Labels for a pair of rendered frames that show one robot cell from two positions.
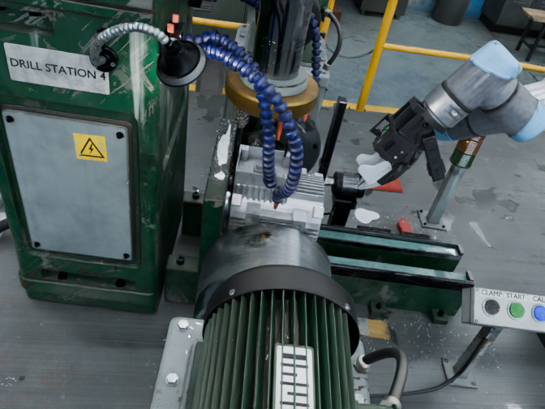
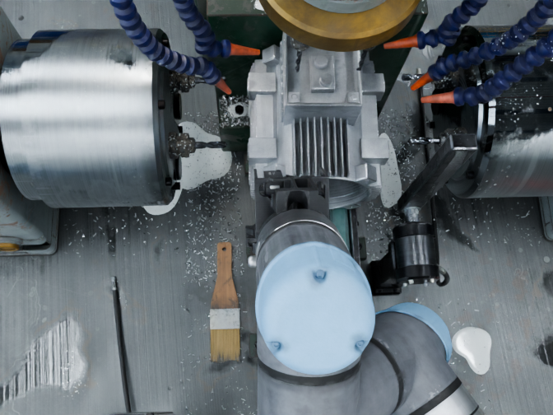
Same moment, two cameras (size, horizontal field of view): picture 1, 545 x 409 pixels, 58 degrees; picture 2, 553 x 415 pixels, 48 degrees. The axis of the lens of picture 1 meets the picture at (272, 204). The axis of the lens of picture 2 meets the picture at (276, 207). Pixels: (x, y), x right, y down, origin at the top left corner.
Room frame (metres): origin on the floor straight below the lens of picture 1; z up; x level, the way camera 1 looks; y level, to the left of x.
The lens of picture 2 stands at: (0.80, -0.38, 1.87)
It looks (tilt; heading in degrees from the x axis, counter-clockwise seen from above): 74 degrees down; 85
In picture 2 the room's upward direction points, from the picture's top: 9 degrees clockwise
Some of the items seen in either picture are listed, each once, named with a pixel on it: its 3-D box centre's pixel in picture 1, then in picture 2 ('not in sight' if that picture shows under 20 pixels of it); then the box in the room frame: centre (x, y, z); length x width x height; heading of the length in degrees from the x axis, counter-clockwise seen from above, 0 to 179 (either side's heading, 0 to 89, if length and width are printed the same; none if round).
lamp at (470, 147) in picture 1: (469, 142); not in sight; (1.22, -0.50, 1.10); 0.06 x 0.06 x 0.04
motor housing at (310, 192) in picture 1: (274, 208); (313, 131); (0.87, -0.01, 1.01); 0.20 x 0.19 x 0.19; 94
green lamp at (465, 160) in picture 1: (463, 155); not in sight; (1.22, -0.50, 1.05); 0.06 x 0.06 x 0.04
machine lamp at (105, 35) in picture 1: (142, 53); not in sight; (0.61, 0.21, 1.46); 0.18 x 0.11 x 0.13; 96
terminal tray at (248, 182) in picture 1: (263, 174); (319, 76); (0.87, 0.03, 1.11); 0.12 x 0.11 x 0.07; 94
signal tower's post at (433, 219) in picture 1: (457, 167); not in sight; (1.22, -0.50, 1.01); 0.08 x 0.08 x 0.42; 6
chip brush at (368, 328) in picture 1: (349, 325); (225, 300); (0.75, -0.24, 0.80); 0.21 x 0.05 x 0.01; 95
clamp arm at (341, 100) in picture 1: (330, 145); (431, 179); (1.02, -0.11, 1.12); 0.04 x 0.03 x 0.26; 96
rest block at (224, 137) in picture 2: not in sight; (239, 123); (0.75, 0.07, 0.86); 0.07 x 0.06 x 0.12; 6
